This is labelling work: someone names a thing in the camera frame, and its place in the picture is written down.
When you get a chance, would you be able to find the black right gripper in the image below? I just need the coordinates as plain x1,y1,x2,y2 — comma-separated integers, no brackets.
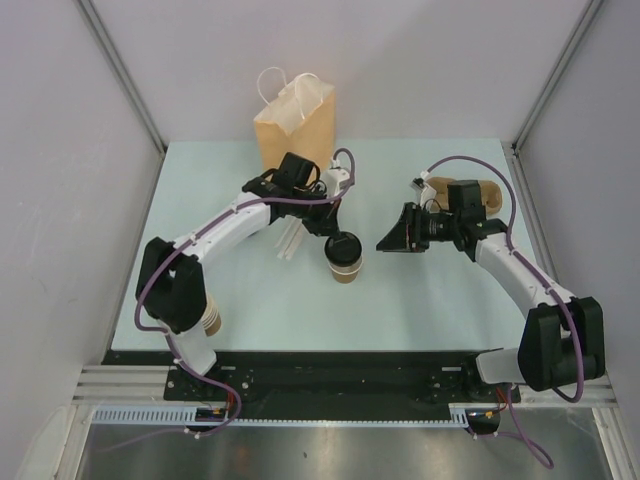
377,201,461,253

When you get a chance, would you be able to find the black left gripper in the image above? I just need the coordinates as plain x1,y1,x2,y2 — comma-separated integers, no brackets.
290,185,342,238

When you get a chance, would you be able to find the black plastic cup lid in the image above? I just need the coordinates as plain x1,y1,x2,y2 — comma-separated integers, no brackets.
324,231,362,267

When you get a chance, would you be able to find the single brown paper cup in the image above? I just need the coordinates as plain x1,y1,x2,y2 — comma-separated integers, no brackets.
329,258,363,284

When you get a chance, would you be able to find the stack of brown paper cups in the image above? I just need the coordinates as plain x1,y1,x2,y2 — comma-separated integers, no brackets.
200,294,222,337

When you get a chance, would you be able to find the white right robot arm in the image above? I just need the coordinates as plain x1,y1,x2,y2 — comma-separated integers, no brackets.
376,178,605,401

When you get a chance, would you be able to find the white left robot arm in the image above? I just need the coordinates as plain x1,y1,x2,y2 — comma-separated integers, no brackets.
134,152,363,400

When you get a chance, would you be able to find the brown paper takeout bag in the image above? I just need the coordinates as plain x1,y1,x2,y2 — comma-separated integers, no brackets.
254,66,336,171

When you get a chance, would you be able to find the brown cardboard cup carrier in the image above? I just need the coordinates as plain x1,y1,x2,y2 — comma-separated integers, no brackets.
427,177,503,217

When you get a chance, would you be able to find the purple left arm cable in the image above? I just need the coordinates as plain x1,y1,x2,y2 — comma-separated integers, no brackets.
94,147,357,452

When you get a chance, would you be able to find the right white cable duct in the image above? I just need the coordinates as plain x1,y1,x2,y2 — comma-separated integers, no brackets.
449,403,502,431

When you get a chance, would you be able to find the white cable duct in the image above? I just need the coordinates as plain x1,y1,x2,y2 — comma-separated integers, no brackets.
93,406,228,426
449,403,502,431

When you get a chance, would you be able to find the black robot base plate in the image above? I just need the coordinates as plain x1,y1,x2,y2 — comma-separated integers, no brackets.
164,351,507,422

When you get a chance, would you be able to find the left white cable duct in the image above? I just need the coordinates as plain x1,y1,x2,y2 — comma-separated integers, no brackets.
93,406,228,426

